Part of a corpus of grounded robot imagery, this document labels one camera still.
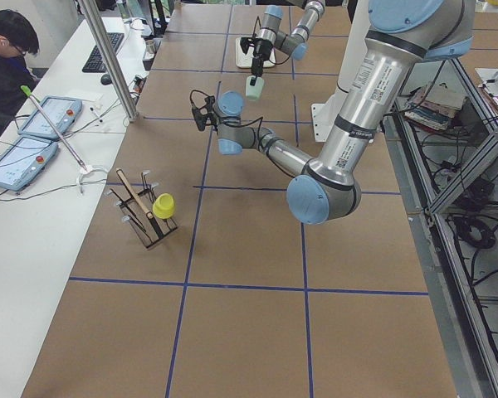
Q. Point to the lower teach pendant tablet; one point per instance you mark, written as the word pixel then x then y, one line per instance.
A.
pixel 24 160

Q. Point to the stack of books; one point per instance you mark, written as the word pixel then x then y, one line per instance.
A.
pixel 434 106

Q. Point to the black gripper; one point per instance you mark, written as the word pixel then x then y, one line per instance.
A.
pixel 259 50

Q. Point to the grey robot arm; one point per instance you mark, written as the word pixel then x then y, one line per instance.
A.
pixel 267 36
pixel 397 35

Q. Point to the green handled metal rod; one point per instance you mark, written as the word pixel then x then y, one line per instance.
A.
pixel 27 91

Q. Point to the black wire cup rack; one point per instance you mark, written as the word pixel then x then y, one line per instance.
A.
pixel 136 209

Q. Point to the teach pendant tablet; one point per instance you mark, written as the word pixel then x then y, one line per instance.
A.
pixel 62 111
pixel 24 160

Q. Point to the upper teach pendant tablet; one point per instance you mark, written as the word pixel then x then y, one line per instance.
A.
pixel 62 111

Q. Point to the cream bear print tray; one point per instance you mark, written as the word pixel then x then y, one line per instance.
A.
pixel 245 63

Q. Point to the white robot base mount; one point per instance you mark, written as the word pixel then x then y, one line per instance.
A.
pixel 323 114

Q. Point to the seated person black hair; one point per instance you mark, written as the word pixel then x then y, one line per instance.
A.
pixel 17 38

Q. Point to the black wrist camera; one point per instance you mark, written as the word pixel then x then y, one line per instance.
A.
pixel 200 116

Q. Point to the pale green plastic cup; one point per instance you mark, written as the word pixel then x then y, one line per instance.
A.
pixel 253 92

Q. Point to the aluminium frame rail structure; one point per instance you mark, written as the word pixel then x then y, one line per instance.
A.
pixel 449 181

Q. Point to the black computer mouse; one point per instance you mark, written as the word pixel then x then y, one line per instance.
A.
pixel 105 79

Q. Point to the silver metal cylinder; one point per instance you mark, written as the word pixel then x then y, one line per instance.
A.
pixel 150 50

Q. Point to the yellow plastic cup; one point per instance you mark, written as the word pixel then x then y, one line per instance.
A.
pixel 164 206

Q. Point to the aluminium frame post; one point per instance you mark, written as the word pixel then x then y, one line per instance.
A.
pixel 97 29

